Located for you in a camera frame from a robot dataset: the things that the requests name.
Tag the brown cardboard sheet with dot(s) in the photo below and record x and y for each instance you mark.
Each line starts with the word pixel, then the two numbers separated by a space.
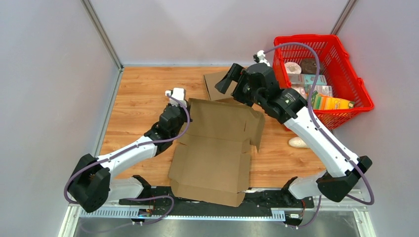
pixel 211 161

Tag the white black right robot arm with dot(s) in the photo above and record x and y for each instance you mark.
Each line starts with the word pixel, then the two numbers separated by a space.
pixel 343 167

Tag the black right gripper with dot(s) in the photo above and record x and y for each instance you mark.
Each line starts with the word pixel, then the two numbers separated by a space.
pixel 236 73

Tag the aluminium rail frame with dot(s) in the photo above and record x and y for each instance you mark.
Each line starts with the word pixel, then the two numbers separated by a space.
pixel 312 207

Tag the white round container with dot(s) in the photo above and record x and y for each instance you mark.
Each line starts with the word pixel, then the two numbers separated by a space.
pixel 292 68

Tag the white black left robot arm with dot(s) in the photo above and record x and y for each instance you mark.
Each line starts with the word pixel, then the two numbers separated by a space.
pixel 93 181

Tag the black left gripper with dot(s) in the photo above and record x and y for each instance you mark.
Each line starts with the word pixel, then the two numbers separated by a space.
pixel 182 108

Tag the pink white product box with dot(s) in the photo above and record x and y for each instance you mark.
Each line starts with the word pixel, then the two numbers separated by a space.
pixel 324 90

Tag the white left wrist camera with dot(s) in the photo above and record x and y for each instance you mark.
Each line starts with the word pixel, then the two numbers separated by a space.
pixel 177 96

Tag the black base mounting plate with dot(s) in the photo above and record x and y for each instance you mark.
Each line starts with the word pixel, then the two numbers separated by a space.
pixel 255 204

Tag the orange yellow product box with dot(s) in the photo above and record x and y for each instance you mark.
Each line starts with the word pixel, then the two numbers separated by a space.
pixel 322 102

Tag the green product box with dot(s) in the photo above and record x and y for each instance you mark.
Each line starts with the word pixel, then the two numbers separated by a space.
pixel 313 99

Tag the teal product box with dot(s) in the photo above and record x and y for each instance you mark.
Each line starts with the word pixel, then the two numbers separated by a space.
pixel 305 79

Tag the white egg-shaped object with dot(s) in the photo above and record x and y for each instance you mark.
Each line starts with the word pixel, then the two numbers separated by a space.
pixel 297 142

